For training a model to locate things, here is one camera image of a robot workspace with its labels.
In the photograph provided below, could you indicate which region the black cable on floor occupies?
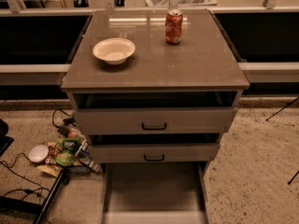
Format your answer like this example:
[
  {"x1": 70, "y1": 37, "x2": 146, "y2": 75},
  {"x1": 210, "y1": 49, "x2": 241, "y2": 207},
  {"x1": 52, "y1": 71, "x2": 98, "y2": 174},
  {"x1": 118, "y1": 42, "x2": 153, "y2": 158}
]
[{"x1": 0, "y1": 152, "x2": 51, "y2": 203}]

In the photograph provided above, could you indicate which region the black stand base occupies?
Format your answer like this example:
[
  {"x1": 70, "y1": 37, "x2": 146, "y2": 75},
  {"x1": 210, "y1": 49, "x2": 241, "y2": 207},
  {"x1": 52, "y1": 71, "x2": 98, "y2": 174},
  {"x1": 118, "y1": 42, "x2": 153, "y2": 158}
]
[{"x1": 0, "y1": 171, "x2": 68, "y2": 224}]

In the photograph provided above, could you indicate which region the white paper bowl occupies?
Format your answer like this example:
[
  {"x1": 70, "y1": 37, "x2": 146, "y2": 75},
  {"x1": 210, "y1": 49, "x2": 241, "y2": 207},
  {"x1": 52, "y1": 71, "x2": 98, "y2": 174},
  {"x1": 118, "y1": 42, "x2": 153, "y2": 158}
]
[{"x1": 93, "y1": 38, "x2": 135, "y2": 65}]

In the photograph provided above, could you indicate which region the black tripod leg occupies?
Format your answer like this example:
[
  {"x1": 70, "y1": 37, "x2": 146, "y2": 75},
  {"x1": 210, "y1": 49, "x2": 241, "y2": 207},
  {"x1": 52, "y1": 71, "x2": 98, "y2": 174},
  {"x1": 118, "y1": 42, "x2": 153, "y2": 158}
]
[{"x1": 287, "y1": 171, "x2": 299, "y2": 185}]

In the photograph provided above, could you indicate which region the black power adapter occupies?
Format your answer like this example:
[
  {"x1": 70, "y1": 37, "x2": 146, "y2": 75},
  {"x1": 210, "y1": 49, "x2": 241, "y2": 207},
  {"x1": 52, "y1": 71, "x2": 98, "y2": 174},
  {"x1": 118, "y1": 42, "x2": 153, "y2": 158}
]
[{"x1": 57, "y1": 125, "x2": 69, "y2": 137}]

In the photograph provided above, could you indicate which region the yellow snack wrapper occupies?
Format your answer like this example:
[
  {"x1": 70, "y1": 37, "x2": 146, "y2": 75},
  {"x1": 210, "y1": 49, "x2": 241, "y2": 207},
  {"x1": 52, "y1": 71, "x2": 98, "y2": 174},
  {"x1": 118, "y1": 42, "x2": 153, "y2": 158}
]
[{"x1": 36, "y1": 165, "x2": 62, "y2": 177}]

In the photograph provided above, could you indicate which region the grey drawer cabinet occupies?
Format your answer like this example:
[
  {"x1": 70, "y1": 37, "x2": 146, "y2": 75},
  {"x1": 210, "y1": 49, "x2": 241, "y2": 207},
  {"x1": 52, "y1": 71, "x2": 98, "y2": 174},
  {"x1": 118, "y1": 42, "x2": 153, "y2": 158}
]
[{"x1": 60, "y1": 8, "x2": 250, "y2": 173}]

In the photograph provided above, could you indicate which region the small white bowl on floor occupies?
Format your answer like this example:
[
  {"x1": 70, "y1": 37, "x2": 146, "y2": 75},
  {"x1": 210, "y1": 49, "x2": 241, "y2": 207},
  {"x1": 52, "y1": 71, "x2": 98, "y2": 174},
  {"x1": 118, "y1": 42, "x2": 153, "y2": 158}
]
[{"x1": 28, "y1": 145, "x2": 49, "y2": 163}]

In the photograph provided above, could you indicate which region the grey drawer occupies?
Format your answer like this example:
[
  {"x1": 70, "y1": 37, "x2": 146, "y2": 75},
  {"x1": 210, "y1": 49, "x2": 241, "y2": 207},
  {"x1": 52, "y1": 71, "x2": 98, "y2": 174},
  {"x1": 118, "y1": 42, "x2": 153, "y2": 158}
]
[
  {"x1": 98, "y1": 162, "x2": 212, "y2": 224},
  {"x1": 74, "y1": 107, "x2": 236, "y2": 135},
  {"x1": 89, "y1": 143, "x2": 219, "y2": 163}
]

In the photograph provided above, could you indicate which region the red soda can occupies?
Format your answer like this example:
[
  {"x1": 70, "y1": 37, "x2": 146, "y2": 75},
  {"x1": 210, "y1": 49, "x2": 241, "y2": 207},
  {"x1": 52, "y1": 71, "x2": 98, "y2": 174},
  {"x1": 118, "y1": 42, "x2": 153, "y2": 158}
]
[{"x1": 165, "y1": 9, "x2": 183, "y2": 44}]

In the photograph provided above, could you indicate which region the green snack bag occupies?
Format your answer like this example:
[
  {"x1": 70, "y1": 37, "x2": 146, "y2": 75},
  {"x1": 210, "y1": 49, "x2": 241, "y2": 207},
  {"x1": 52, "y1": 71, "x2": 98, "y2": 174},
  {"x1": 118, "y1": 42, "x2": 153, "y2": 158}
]
[{"x1": 55, "y1": 138, "x2": 78, "y2": 167}]

